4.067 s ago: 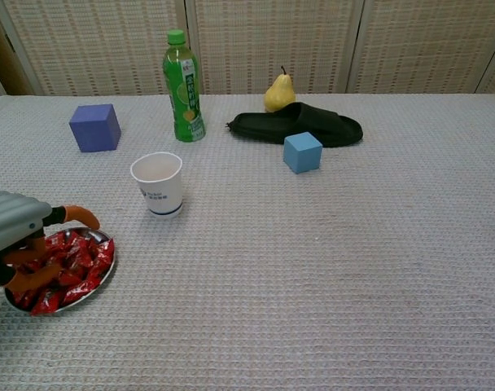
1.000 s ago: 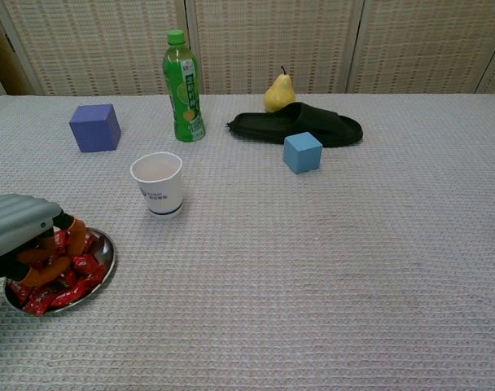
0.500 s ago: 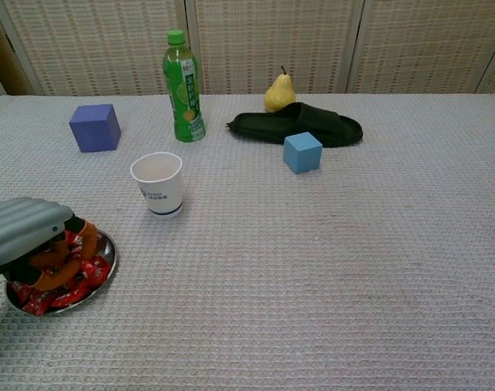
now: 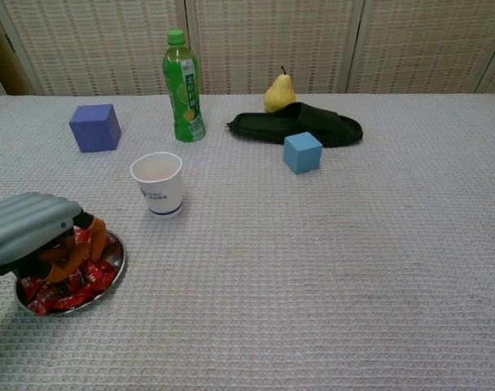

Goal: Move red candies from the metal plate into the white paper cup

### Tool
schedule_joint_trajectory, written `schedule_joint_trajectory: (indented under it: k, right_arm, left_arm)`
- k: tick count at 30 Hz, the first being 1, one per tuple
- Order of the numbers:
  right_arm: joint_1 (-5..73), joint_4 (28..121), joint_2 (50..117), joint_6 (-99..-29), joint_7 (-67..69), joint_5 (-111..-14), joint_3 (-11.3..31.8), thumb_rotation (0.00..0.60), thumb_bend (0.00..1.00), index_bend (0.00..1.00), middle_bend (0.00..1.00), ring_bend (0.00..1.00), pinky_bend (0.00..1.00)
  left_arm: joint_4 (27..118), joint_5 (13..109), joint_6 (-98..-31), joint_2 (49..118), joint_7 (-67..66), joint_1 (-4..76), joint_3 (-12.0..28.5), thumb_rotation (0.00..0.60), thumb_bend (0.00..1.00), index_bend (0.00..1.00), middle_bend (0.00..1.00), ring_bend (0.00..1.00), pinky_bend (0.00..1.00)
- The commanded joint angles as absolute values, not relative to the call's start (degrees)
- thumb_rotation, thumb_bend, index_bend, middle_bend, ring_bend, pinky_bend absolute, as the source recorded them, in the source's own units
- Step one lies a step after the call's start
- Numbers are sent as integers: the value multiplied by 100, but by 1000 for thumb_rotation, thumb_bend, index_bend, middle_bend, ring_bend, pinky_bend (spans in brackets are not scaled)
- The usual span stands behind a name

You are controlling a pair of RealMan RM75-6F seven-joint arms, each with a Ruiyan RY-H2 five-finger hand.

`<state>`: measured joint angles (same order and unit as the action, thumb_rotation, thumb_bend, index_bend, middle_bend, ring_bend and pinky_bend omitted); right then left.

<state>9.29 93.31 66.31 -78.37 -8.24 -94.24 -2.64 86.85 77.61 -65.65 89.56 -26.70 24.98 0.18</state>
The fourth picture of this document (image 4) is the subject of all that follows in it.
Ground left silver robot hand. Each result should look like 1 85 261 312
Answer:
0 191 108 284

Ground red candy packets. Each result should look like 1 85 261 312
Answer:
17 227 120 318

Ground round silver metal plate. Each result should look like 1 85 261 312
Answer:
14 230 126 315

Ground white paper cup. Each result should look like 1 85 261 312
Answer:
129 151 184 220

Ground purple foam cube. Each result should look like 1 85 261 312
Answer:
68 103 122 154

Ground brown wooden board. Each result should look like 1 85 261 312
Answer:
0 0 33 97

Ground green plastic drink bottle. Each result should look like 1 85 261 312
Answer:
162 29 207 143

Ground light blue foam cube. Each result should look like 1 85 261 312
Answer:
283 131 324 175

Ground yellow pear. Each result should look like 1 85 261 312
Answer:
264 66 296 113

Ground white woven tablecloth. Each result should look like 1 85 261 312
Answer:
0 93 495 391

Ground black slipper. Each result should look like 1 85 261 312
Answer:
225 101 364 148

